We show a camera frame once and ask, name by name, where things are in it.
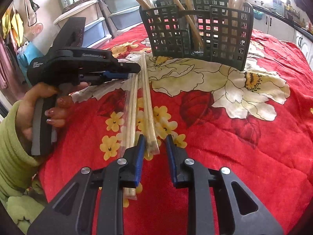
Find plastic drawer tower left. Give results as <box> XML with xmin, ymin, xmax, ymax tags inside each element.
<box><xmin>54</xmin><ymin>0</ymin><xmax>112</xmax><ymax>48</ymax></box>

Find black countertop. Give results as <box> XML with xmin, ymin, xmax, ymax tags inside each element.
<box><xmin>251</xmin><ymin>3</ymin><xmax>313</xmax><ymax>42</ymax></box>

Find left hand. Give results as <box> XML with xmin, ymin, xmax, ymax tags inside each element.
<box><xmin>15</xmin><ymin>82</ymin><xmax>90</xmax><ymax>141</ymax></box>

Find plastic drawer tower right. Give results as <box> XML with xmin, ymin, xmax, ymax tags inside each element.
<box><xmin>98</xmin><ymin>0</ymin><xmax>142</xmax><ymax>38</ymax></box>

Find black plastic utensil basket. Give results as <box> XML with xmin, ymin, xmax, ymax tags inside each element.
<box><xmin>139</xmin><ymin>0</ymin><xmax>254</xmax><ymax>71</ymax></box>

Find white lower kitchen cabinets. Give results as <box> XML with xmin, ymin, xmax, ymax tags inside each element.
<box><xmin>253</xmin><ymin>10</ymin><xmax>312</xmax><ymax>69</ymax></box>

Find chopsticks pair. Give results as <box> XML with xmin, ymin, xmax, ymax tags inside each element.
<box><xmin>119</xmin><ymin>74</ymin><xmax>139</xmax><ymax>197</ymax></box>

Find plastic drawer tower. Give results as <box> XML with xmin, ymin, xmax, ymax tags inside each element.
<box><xmin>98</xmin><ymin>0</ymin><xmax>142</xmax><ymax>38</ymax></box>
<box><xmin>54</xmin><ymin>0</ymin><xmax>112</xmax><ymax>48</ymax></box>

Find green sleeve left forearm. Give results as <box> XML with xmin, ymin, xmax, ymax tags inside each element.
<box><xmin>0</xmin><ymin>101</ymin><xmax>47</xmax><ymax>234</ymax></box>

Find red floral cloth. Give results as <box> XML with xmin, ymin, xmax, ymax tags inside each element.
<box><xmin>39</xmin><ymin>30</ymin><xmax>312</xmax><ymax>234</ymax></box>

